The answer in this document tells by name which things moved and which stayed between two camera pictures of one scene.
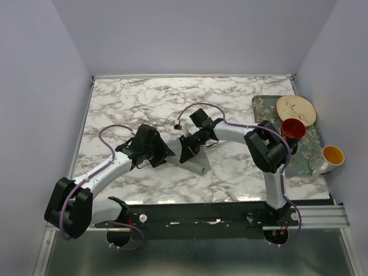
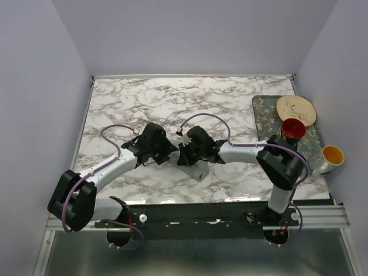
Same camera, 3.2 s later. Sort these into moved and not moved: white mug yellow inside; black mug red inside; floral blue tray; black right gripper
Moved: black right gripper
Not moved: floral blue tray; black mug red inside; white mug yellow inside
